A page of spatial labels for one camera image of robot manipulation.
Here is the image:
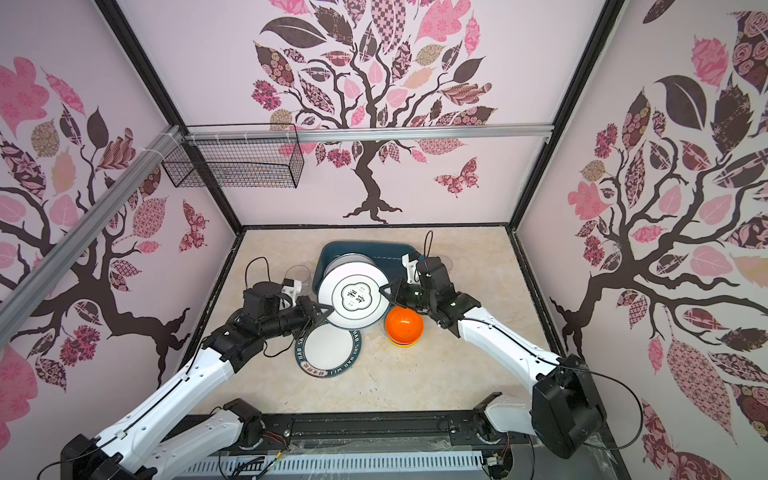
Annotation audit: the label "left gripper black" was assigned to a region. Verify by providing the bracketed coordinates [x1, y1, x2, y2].
[261, 295, 335, 340]

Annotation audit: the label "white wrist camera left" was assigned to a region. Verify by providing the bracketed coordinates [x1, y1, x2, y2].
[281, 278, 302, 302]

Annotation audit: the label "black wire basket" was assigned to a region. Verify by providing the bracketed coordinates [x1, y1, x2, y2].
[162, 123, 304, 189]

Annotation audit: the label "white plate teal rim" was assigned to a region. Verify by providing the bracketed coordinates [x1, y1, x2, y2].
[317, 262, 390, 330]

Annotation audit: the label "white plate red characters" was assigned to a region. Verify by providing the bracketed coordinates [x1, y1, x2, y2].
[329, 252, 375, 268]

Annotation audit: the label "aluminium rail back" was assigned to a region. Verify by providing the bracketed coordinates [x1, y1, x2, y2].
[185, 123, 554, 143]

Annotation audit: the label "yellow plastic bowl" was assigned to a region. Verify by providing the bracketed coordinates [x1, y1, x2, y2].
[388, 337, 420, 348]

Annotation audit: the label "teal plastic bin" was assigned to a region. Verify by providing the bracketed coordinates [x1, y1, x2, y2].
[312, 241, 416, 293]

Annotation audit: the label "orange plastic bowl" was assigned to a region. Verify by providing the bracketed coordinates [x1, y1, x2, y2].
[384, 306, 424, 342]

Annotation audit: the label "clear cup left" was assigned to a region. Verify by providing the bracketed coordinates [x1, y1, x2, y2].
[284, 264, 312, 296]

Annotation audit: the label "clear cup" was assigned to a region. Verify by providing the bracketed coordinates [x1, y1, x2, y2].
[439, 254, 454, 271]
[284, 264, 312, 296]

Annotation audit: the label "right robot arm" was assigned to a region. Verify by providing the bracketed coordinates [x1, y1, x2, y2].
[380, 253, 607, 459]

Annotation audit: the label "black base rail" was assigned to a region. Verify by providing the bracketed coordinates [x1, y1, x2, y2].
[110, 406, 631, 480]

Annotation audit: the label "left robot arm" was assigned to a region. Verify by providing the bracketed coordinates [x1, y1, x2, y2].
[59, 282, 334, 479]

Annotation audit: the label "aluminium rail left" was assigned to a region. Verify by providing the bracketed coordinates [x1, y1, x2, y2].
[1, 125, 183, 345]

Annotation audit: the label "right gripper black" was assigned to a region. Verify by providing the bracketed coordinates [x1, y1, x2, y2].
[379, 278, 437, 313]

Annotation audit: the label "white plate dark patterned rim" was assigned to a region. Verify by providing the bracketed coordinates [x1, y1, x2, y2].
[294, 323, 362, 379]

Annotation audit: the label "white vented cable duct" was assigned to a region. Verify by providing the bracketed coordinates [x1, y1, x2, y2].
[172, 451, 487, 479]

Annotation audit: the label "clear cup far right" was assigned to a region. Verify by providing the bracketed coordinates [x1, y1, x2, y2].
[439, 254, 454, 271]

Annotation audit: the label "aluminium rail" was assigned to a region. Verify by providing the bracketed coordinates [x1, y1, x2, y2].
[185, 123, 554, 143]
[1, 125, 183, 345]

